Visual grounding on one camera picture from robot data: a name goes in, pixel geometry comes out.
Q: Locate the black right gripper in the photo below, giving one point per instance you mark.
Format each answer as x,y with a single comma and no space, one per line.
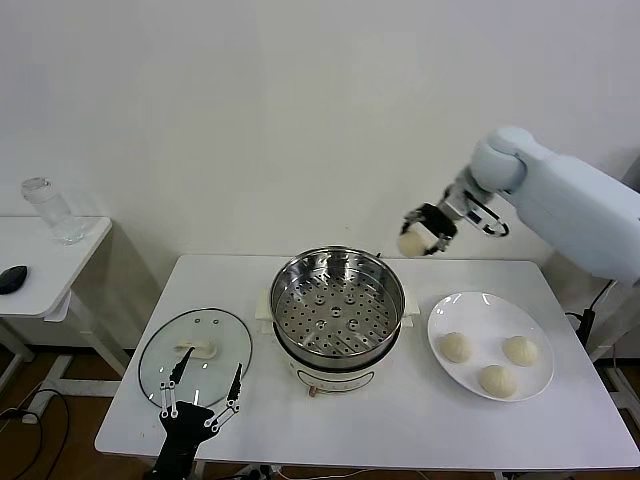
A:
440,218

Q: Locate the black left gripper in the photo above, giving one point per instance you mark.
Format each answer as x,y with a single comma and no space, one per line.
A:
182,422

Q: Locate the white steamed baozi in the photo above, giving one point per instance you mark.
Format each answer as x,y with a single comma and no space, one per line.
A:
412,245
455,347
521,351
496,381

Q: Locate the glass pot lid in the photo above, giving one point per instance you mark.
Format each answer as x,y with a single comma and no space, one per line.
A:
207,348

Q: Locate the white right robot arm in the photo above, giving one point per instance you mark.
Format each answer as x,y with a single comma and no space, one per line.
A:
575,210

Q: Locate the perforated steel steamer basket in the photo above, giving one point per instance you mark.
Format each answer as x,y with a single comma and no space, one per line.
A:
340,320

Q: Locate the white oval plate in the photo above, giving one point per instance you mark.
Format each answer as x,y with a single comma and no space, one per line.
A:
492,320

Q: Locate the white side table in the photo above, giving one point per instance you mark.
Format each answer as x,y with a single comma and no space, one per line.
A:
45,260

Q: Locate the black computer mouse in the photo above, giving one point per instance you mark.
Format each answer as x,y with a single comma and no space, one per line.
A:
12,279

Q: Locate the clear glass bottle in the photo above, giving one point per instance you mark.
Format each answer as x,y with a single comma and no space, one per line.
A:
55,215

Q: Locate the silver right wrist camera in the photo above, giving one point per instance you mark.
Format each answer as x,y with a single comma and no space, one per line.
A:
482,217

